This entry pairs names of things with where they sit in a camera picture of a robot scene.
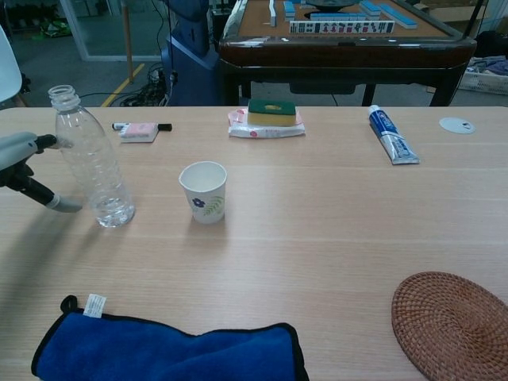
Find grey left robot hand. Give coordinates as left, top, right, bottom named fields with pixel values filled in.
left=0, top=132, right=84, bottom=214

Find clear plastic water bottle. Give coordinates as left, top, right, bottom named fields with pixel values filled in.
left=47, top=84, right=137, bottom=229

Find flower print paper cup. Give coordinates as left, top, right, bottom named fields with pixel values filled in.
left=178, top=161, right=229, bottom=225

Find white chair wooden legs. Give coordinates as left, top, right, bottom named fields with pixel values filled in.
left=0, top=24, right=29, bottom=108

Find pink eraser block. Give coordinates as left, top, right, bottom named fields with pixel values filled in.
left=118, top=122, right=160, bottom=144

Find green bag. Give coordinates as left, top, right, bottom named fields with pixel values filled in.
left=33, top=19, right=72, bottom=40

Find black marker pen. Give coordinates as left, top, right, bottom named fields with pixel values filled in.
left=111, top=122, right=173, bottom=133

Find wooden pole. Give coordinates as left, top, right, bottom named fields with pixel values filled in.
left=121, top=0, right=134, bottom=83

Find blue chair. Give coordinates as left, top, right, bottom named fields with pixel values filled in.
left=160, top=0, right=223, bottom=106

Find blue microfiber cloth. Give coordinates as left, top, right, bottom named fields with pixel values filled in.
left=30, top=294, right=310, bottom=381

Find white pink wipes pack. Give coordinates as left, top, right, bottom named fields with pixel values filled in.
left=227, top=108, right=307, bottom=140

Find green yellow sponge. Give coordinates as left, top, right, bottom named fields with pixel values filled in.
left=247, top=98, right=298, bottom=128

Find dark wood mahjong table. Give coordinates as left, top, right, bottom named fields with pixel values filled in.
left=217, top=0, right=478, bottom=107

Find face-up mahjong tile row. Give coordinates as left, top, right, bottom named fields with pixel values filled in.
left=289, top=20, right=396, bottom=35

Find blue white toothpaste tube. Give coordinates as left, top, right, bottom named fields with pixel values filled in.
left=368, top=104, right=421, bottom=165

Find round woven rattan coaster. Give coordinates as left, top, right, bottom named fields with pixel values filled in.
left=391, top=271, right=508, bottom=381

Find white plastic basket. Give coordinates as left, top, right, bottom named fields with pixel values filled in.
left=456, top=67, right=508, bottom=96

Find clothes pile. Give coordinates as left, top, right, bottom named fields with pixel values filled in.
left=470, top=57, right=508, bottom=76

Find black bag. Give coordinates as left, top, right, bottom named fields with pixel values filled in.
left=474, top=31, right=508, bottom=59

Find black floor cable tangle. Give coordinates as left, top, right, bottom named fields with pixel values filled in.
left=89, top=61, right=172, bottom=107

